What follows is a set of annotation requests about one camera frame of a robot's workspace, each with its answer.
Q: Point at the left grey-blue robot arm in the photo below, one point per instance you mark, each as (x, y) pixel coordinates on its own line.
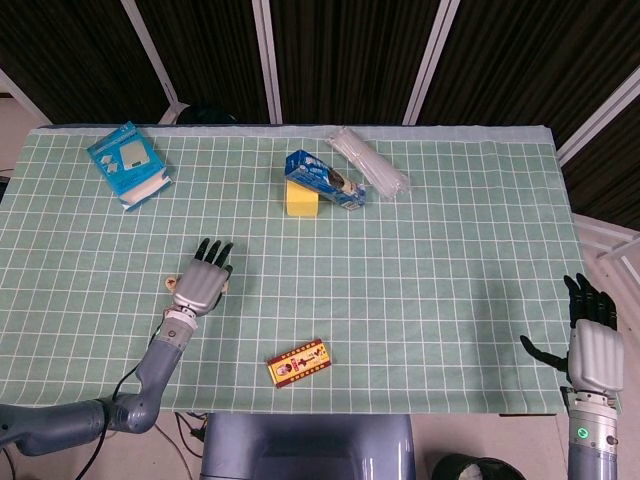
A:
(155, 365)

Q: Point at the light blue scale box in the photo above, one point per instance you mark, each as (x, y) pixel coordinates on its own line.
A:
(125, 160)

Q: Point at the clear plastic straw bundle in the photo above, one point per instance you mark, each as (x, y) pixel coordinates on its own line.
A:
(370, 165)

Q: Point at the white frame post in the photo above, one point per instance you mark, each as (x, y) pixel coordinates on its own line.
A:
(267, 60)
(22, 97)
(600, 115)
(430, 60)
(150, 55)

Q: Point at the yellow sponge block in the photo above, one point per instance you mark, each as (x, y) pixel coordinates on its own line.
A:
(302, 204)

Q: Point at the black object behind table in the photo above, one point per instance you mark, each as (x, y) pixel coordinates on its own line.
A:
(207, 114)

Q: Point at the white metal rack frame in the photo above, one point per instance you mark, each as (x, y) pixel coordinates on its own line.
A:
(612, 245)

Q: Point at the yellow red card box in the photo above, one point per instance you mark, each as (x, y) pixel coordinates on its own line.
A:
(300, 362)

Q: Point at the dark blue carton box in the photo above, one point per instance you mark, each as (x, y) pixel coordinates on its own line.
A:
(315, 172)

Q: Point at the grey-blue robot torso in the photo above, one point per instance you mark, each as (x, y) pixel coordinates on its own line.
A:
(305, 450)

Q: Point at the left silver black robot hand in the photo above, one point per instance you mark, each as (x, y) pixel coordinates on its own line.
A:
(200, 287)

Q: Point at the black round bin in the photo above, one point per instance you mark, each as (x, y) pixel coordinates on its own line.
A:
(475, 470)

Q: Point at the green checked tablecloth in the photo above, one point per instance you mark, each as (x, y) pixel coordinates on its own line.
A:
(400, 275)

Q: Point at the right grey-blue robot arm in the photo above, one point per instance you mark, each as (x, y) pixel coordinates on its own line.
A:
(592, 450)

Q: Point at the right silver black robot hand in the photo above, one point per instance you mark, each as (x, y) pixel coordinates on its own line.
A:
(597, 360)

